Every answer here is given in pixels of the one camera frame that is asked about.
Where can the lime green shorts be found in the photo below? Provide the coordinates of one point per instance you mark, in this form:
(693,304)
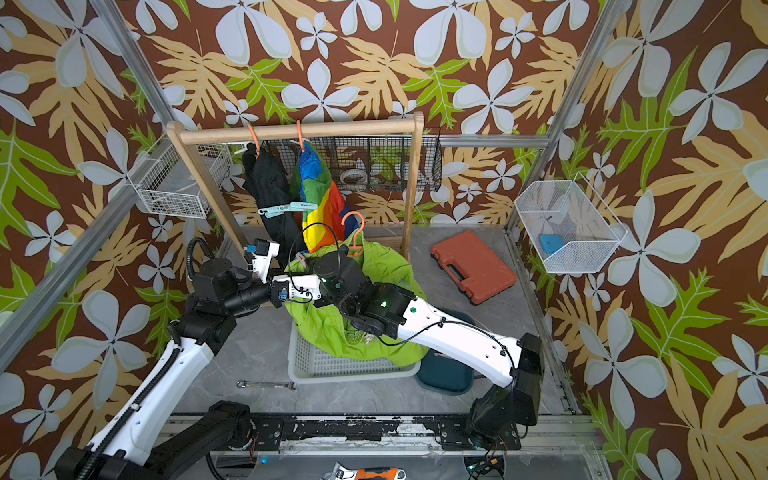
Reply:
(365,288)

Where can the orange hanger of green shorts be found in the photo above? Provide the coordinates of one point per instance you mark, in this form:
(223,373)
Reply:
(355,231)

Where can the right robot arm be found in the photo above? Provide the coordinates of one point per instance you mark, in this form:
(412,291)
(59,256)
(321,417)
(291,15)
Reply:
(513,365)

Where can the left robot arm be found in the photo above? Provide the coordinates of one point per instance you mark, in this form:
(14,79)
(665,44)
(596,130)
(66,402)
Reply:
(127,448)

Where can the rainbow striped shorts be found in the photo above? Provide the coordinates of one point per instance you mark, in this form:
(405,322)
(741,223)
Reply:
(311,181)

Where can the black shorts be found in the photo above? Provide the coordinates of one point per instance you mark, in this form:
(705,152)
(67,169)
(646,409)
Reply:
(266,182)

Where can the orange hanger of rainbow shorts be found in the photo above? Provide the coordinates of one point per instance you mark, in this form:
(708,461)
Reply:
(300,137)

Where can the orange hanger of black shorts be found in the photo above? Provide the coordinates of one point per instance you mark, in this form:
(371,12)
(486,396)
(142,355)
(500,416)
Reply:
(255,140)

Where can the mint clothespin right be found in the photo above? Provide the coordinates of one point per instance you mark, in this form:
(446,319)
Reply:
(303,206)

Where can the mint clothespin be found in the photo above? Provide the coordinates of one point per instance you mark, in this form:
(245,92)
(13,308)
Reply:
(274,211)
(303,206)

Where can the red plastic tool case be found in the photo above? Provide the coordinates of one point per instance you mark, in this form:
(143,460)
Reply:
(478,272)

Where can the mint clothespin left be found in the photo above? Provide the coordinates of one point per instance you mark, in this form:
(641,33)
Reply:
(274,211)

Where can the wooden clothes rack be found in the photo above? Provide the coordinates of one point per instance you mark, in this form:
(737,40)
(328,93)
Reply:
(186,143)

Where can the dark teal tray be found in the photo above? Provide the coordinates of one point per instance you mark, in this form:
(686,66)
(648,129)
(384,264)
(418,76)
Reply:
(445,375)

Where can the white plastic laundry basket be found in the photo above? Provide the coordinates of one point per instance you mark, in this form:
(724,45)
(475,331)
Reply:
(309,365)

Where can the blue object in basket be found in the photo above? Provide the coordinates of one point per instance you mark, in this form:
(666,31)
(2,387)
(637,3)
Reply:
(551,243)

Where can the white mesh basket right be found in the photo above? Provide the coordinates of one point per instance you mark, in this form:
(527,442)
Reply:
(578,213)

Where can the small silver wrench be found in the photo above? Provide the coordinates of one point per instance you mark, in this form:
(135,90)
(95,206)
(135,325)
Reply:
(248,384)

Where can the black wire basket back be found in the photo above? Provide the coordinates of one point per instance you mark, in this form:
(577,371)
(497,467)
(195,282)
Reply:
(360,163)

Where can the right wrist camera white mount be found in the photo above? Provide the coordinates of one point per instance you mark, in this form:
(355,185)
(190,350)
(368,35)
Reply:
(302,288)

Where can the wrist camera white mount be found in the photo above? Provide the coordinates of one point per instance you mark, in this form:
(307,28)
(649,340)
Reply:
(259,256)
(302,288)

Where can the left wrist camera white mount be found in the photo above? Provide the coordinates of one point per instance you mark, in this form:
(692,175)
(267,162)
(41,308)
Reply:
(259,256)

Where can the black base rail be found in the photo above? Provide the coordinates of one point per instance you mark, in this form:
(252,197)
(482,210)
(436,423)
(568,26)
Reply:
(360,432)

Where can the white wire basket left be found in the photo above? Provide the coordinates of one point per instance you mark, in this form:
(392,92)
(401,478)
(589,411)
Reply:
(166,186)

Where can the orange handled adjustable wrench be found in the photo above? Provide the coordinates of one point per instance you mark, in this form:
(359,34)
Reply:
(339,472)

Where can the aluminium frame post left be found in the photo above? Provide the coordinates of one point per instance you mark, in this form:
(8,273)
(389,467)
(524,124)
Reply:
(25,321)

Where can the aluminium frame post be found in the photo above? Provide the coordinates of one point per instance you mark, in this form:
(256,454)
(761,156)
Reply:
(25,321)
(585,68)

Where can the aluminium frame post right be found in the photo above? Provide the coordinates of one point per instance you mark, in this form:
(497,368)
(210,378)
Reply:
(585,68)

